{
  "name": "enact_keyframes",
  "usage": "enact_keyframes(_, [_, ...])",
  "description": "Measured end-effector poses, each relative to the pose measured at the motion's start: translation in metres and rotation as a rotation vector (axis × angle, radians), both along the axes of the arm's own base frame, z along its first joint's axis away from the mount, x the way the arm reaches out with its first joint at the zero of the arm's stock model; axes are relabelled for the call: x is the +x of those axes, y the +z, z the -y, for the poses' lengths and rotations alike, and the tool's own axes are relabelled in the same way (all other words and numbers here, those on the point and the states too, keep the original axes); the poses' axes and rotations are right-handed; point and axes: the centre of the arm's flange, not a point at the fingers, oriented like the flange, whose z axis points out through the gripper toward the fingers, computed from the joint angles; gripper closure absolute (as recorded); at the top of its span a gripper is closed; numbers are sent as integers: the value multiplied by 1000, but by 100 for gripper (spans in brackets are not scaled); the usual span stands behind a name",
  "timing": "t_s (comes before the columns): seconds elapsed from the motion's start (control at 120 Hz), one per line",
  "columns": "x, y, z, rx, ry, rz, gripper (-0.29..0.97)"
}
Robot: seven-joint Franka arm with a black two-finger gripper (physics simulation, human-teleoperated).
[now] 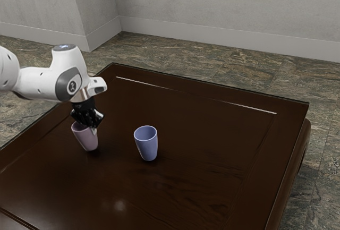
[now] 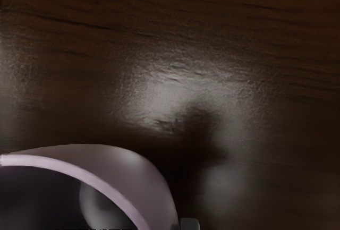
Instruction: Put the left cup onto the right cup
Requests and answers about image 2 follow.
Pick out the pale lilac cup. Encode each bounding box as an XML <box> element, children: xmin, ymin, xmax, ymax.
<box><xmin>0</xmin><ymin>143</ymin><xmax>180</xmax><ymax>230</ymax></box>

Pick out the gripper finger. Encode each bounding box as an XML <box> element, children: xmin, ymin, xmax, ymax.
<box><xmin>179</xmin><ymin>218</ymin><xmax>201</xmax><ymax>230</ymax></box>

